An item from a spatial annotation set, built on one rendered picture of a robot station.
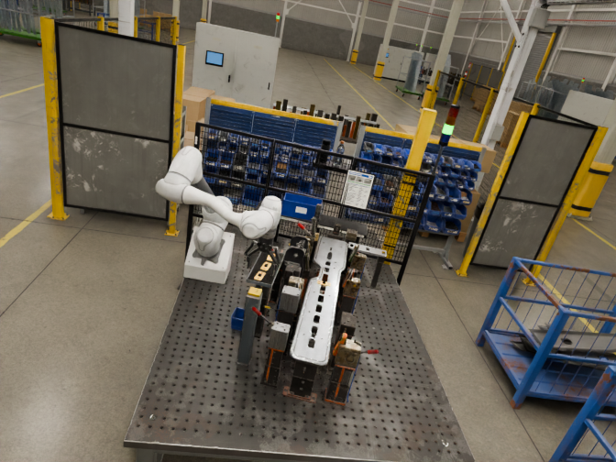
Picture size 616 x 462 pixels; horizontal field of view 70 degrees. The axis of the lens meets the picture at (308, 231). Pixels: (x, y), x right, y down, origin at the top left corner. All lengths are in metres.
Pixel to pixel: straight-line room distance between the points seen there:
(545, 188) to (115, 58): 4.72
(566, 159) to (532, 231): 0.90
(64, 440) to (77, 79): 3.24
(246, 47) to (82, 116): 4.98
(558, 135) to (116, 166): 4.69
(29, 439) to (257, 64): 7.70
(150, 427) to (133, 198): 3.32
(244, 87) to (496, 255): 5.97
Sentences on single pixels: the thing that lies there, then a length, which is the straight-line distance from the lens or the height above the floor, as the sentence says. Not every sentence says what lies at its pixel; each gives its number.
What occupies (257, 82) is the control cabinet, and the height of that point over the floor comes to 1.14.
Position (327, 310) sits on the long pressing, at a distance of 2.51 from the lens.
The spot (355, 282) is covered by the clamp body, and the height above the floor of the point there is 1.04.
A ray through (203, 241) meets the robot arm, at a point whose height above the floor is 1.07.
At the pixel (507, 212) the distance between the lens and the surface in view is 5.60.
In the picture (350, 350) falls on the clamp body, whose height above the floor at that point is 1.05.
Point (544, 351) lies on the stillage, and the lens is 3.77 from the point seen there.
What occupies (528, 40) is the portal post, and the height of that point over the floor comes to 2.74.
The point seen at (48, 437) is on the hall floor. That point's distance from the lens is 3.19.
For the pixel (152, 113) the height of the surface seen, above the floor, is 1.31.
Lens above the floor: 2.41
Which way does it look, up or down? 25 degrees down
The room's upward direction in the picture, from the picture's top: 12 degrees clockwise
